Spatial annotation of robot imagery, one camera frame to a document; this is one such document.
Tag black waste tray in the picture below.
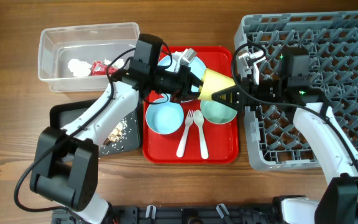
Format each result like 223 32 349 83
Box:
49 99 141 157

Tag rice and mushroom leftovers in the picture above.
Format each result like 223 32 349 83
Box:
103 119 128 146

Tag light blue plate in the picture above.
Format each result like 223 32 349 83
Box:
157 52 208 103

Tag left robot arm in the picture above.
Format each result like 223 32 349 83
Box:
23 34 203 223

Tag mint green bowl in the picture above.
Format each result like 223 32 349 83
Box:
200 100 237 124

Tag white plastic spoon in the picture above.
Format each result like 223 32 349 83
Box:
194 110 209 159

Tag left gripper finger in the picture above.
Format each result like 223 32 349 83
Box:
175 92 200 101
188 73 203 87

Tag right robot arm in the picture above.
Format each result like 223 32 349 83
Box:
212 44 358 223

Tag clear plastic bin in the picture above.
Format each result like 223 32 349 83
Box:
38 22 140 93

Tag white plastic fork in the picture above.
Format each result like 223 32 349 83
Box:
176 110 195 157

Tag red snack wrapper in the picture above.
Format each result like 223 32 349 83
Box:
91 61 117 76

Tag grey dishwasher rack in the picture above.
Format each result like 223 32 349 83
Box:
234 11 358 170

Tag light blue bowl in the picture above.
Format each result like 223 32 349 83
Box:
145 98 184 135

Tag yellow cup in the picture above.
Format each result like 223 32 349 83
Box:
198 68 235 100

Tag white napkin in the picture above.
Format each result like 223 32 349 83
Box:
68 59 92 78

